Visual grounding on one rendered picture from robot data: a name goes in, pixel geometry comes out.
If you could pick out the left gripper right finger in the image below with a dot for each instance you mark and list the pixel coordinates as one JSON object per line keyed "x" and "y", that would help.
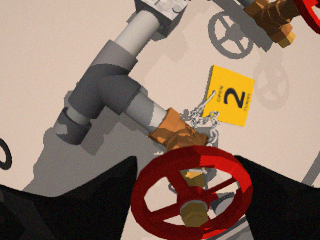
{"x": 281, "y": 208}

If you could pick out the grey pipe manifold with three red valves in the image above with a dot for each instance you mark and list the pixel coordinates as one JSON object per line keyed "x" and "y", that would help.
{"x": 106, "y": 83}

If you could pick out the yellow number 2 tag on metal chain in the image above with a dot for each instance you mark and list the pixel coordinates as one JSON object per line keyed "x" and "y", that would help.
{"x": 231, "y": 97}

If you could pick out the dark grey cylinder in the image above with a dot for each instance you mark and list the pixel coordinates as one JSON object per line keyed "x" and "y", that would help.
{"x": 221, "y": 204}

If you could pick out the black rubber ring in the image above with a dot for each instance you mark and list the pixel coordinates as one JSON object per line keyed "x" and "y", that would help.
{"x": 7, "y": 164}

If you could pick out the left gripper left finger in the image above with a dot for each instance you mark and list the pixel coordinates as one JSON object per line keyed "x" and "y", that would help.
{"x": 96, "y": 210}

